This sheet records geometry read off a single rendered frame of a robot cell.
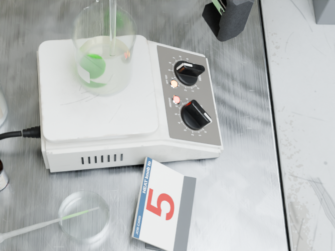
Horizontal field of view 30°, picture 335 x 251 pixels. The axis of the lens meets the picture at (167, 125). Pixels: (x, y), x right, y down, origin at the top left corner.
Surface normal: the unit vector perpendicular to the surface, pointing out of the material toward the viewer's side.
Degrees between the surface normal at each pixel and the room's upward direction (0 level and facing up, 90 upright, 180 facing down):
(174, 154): 90
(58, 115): 0
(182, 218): 0
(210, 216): 0
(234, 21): 90
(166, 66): 30
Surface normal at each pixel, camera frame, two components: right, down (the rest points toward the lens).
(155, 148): 0.13, 0.91
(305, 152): 0.08, -0.42
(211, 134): 0.57, -0.40
